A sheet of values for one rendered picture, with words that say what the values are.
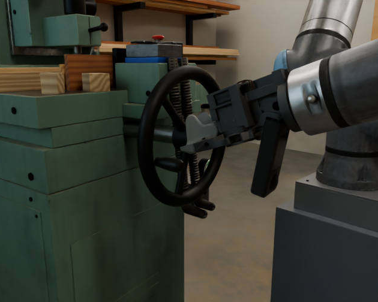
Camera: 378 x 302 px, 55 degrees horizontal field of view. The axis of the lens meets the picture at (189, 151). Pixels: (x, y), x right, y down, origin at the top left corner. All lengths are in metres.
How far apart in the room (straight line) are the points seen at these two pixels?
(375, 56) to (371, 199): 0.62
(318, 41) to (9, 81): 0.61
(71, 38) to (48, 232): 0.45
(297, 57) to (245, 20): 4.05
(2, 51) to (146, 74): 0.42
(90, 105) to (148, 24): 3.38
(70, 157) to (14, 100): 0.15
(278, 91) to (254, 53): 4.06
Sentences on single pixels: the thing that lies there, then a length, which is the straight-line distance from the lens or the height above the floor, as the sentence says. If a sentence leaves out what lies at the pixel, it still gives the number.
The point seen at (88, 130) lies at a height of 0.82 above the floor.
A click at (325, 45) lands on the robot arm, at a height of 0.99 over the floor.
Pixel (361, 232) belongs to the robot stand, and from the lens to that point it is 1.03.
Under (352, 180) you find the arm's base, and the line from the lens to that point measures 1.06.
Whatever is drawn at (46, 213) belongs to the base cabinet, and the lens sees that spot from 0.78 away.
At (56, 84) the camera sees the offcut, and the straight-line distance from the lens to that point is 0.77.
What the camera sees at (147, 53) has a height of 0.98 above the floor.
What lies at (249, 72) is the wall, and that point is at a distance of 4.58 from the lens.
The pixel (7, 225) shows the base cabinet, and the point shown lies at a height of 0.61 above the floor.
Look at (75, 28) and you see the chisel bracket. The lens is 0.93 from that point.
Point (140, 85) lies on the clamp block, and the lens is 0.83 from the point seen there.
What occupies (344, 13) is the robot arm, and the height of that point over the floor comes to 1.04.
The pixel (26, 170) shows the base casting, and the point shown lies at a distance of 0.80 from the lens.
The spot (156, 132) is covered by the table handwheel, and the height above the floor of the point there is 0.82.
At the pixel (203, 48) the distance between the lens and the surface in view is 4.04.
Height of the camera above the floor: 0.96
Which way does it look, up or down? 13 degrees down
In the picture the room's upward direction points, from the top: straight up
